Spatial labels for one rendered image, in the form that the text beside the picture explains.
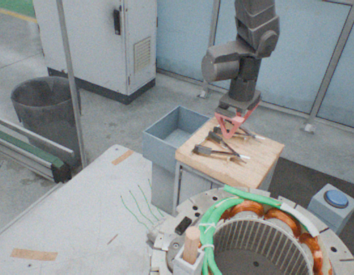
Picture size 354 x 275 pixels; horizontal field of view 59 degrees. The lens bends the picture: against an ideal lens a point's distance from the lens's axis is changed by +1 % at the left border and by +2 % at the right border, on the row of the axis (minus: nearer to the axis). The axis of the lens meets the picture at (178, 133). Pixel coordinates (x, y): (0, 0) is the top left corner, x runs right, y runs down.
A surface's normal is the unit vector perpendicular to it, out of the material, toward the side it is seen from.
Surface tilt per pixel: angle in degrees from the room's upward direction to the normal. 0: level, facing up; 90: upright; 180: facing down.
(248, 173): 0
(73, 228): 0
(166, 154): 90
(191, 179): 90
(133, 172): 0
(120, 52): 90
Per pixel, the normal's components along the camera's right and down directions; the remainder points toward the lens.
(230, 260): 0.07, -0.80
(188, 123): -0.55, 0.47
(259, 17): 0.35, 0.70
